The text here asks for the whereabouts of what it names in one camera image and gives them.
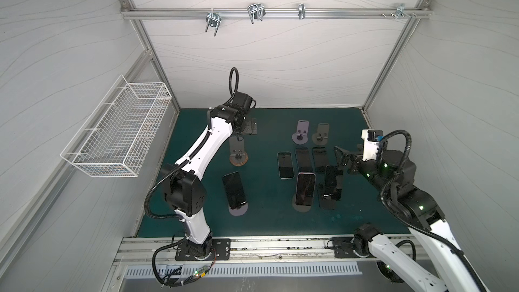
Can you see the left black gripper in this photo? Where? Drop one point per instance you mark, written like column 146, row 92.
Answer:
column 251, row 127

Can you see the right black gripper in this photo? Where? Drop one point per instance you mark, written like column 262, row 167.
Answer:
column 353, row 159

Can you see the dark phone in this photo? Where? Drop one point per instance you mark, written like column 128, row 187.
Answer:
column 332, row 187

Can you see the phone from grey stand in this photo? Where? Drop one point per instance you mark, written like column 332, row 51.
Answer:
column 321, row 160

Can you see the wooden round base phone stand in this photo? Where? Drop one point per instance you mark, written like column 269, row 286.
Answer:
column 238, row 155

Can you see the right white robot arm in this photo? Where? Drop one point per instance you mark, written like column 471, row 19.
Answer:
column 392, row 173

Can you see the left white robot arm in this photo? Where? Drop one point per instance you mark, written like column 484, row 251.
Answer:
column 185, row 192

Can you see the grey phone stand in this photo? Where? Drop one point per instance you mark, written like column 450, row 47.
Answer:
column 320, row 137

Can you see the lilac phone stand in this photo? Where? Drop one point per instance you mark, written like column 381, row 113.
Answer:
column 300, row 137

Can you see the metal clamp hook one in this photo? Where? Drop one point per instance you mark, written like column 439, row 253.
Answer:
column 213, row 20

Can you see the metal clamp hook two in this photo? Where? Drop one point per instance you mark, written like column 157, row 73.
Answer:
column 256, row 12

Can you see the metal clamp hook three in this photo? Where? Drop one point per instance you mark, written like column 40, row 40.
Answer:
column 301, row 11

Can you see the aluminium top crossbar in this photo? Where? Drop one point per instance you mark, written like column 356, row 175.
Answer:
column 271, row 13

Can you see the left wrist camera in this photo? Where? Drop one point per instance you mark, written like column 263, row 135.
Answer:
column 243, row 101

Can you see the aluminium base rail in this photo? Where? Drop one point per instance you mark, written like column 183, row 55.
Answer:
column 252, row 250

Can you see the white wire basket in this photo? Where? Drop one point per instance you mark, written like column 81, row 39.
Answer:
column 114, row 140

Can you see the white slotted cable duct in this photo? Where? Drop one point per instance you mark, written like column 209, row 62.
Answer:
column 228, row 270

